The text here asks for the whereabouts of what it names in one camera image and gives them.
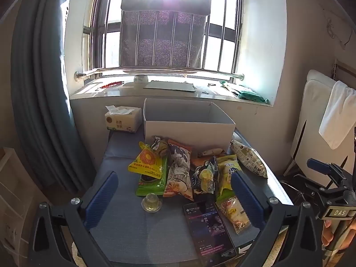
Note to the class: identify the white folding lounge chair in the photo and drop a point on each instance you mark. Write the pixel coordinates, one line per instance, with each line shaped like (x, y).
(311, 116)

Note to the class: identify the white brown speckled snack bag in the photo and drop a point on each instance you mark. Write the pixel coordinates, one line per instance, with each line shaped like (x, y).
(250, 158)

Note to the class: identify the metal window guard rail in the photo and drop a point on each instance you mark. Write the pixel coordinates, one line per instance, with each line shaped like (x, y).
(79, 75)

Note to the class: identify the yellow green snack packet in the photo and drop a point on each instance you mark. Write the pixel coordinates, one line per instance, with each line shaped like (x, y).
(228, 172)

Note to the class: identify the crumpled silver snack packet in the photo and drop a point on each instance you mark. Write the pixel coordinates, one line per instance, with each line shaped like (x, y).
(161, 146)

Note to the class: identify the yellow sunflower print packet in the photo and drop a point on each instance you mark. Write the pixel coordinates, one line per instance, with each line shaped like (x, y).
(146, 161)

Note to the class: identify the person's right hand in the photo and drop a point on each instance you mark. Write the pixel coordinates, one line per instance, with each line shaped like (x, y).
(326, 233)

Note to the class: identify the red beaded item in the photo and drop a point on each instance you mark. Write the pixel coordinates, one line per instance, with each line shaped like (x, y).
(111, 84)

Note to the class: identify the green seaweed snack packet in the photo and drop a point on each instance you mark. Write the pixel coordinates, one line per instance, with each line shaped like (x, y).
(155, 185)

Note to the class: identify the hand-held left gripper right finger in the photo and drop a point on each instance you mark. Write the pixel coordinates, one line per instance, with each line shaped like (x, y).
(247, 200)

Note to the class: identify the black smartphone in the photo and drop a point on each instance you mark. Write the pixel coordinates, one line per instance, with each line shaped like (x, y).
(208, 230)

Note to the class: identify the blue grey curtain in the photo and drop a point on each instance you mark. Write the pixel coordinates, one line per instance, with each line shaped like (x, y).
(36, 89)

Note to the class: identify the white tissue pack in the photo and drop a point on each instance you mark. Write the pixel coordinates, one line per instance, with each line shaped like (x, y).
(122, 122)

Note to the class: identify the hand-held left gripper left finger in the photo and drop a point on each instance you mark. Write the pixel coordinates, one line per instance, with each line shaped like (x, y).
(103, 200)

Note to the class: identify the clear jelly cup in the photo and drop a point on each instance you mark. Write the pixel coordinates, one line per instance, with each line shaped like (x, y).
(151, 203)

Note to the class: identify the grey flat board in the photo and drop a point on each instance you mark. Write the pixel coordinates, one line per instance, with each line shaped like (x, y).
(169, 86)

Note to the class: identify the small white cup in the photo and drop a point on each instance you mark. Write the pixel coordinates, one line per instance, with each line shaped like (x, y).
(141, 79)

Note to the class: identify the dark blue chip bag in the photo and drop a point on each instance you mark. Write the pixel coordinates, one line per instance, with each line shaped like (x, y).
(204, 178)

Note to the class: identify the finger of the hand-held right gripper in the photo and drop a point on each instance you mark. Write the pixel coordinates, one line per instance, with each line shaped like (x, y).
(319, 165)

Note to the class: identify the green plastic packet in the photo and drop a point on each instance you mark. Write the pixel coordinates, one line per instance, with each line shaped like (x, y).
(250, 94)

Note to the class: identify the small white snack packet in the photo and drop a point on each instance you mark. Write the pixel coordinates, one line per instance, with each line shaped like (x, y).
(211, 151)

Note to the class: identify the grey hanging cloth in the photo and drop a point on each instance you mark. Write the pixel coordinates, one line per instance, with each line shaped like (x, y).
(161, 47)

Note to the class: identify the white cardboard box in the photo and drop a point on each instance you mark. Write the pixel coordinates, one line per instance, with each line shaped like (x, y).
(180, 133)

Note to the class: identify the dark window frame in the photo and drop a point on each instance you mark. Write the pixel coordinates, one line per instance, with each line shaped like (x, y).
(219, 30)

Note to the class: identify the white towel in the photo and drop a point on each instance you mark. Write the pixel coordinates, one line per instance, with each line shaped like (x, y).
(339, 116)

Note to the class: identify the clear yellow biscuit packet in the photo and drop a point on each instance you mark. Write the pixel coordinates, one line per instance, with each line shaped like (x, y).
(233, 214)

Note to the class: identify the white orange cartoon snack bag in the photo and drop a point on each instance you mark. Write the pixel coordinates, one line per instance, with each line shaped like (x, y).
(178, 172)

